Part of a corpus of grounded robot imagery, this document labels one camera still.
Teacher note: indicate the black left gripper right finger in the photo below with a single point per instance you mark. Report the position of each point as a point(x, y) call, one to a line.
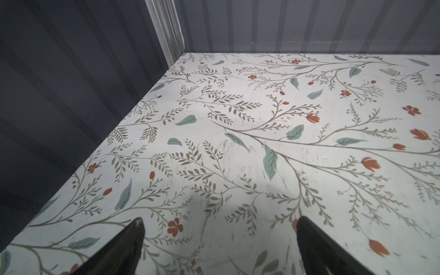
point(321, 255)

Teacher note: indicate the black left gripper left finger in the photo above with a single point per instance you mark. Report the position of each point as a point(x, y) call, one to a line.
point(120, 256)

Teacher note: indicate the floral patterned table mat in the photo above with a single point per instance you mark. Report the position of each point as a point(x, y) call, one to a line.
point(228, 151)

